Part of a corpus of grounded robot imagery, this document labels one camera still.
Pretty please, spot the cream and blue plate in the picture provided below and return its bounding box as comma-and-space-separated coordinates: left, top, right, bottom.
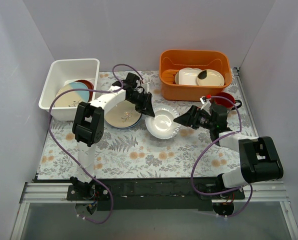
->
54, 82, 90, 108

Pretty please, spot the white fluted deep plate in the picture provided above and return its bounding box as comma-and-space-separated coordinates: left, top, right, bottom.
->
145, 104, 181, 140

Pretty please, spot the floral patterned table mat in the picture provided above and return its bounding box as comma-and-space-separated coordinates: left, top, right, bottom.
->
37, 70, 261, 180

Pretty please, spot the cream green floral plate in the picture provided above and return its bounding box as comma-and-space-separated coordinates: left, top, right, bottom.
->
104, 100, 142, 129

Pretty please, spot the aluminium frame rail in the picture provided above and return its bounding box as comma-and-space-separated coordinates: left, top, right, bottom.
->
232, 66, 298, 240

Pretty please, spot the red and black mug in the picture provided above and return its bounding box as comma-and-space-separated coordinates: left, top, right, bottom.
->
213, 92, 243, 113

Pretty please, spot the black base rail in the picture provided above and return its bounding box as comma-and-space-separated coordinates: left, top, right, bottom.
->
66, 177, 245, 211

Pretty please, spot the blue plate under cream plate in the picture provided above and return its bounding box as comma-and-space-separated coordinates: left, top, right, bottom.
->
119, 116, 142, 129

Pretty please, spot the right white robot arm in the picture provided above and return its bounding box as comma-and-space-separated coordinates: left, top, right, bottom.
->
173, 105, 284, 199

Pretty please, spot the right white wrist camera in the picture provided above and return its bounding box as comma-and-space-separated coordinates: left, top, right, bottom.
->
199, 94, 212, 110

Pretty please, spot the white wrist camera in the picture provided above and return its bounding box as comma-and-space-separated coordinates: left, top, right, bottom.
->
140, 78, 152, 93
199, 94, 212, 110

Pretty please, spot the white rectangular dish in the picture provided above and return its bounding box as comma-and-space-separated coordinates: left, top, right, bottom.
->
177, 68, 203, 86

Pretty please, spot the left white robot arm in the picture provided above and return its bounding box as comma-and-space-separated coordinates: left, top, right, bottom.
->
70, 73, 155, 200

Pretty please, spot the cream plate with black mark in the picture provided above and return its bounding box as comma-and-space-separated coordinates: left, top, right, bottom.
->
196, 69, 225, 87

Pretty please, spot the orange plastic bin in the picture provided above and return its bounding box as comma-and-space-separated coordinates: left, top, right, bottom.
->
159, 49, 233, 102

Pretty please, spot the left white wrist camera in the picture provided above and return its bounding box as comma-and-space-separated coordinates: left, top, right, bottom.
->
140, 78, 152, 93

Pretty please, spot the red-brown scalloped plate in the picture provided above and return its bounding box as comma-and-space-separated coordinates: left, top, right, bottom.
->
76, 79, 94, 102

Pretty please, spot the white plastic bin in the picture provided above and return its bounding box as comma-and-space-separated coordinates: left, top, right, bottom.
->
38, 58, 100, 121

